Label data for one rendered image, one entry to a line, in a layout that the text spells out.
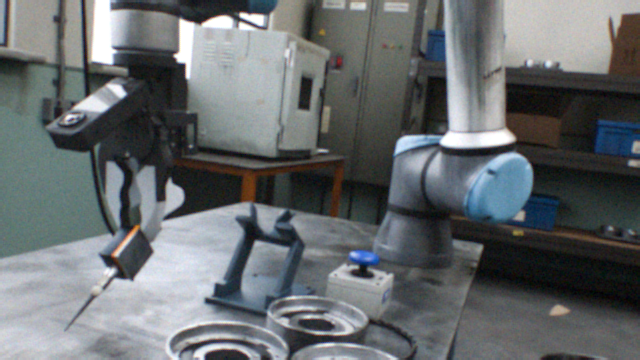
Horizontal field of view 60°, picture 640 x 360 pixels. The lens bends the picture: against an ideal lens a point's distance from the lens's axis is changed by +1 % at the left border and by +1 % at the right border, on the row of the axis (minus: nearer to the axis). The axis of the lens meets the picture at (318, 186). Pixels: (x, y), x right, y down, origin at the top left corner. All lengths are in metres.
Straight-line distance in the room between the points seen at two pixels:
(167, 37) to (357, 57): 3.84
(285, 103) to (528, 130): 1.81
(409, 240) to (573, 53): 3.65
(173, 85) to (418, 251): 0.53
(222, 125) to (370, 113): 1.75
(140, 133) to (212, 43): 2.35
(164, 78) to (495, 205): 0.52
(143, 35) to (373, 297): 0.40
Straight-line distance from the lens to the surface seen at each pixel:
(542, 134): 3.94
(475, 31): 0.87
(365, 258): 0.71
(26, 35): 2.43
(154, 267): 0.84
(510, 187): 0.90
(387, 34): 4.42
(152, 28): 0.64
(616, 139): 4.02
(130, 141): 0.65
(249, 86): 2.85
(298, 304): 0.63
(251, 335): 0.55
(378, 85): 4.38
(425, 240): 1.00
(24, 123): 2.42
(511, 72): 3.90
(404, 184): 1.00
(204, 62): 2.98
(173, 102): 0.68
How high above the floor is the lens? 1.04
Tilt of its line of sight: 7 degrees down
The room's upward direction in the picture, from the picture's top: 7 degrees clockwise
